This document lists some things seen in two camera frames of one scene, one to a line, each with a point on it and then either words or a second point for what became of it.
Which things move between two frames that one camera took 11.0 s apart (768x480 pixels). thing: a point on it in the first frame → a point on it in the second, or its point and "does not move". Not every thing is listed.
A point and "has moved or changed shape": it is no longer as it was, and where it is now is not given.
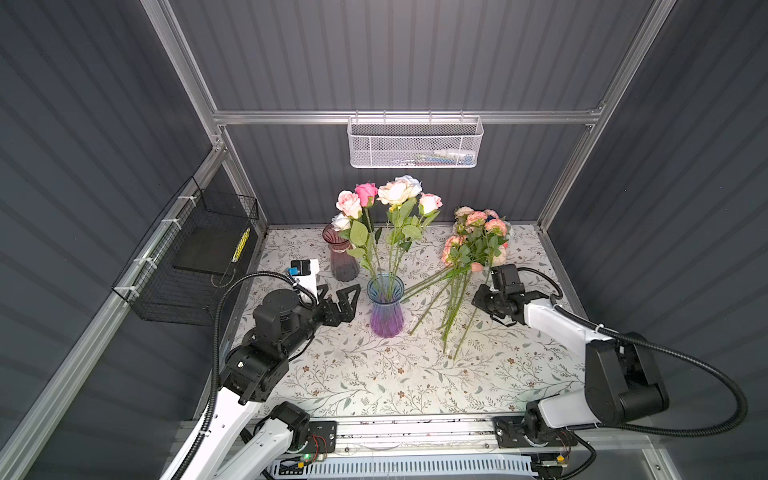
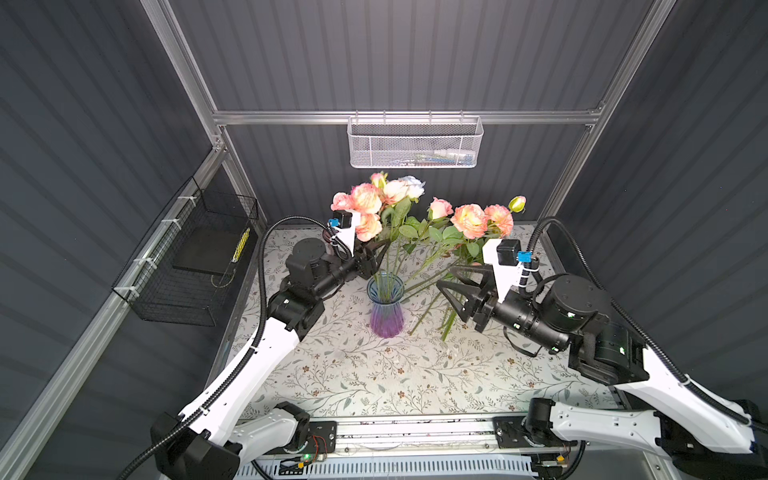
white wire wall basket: [409, 142] does not move
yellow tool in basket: [240, 247] does not move
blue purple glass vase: [385, 292] does not move
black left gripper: [334, 318] → [365, 265]
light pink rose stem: [428, 208] has moved or changed shape
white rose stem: [413, 185] does not move
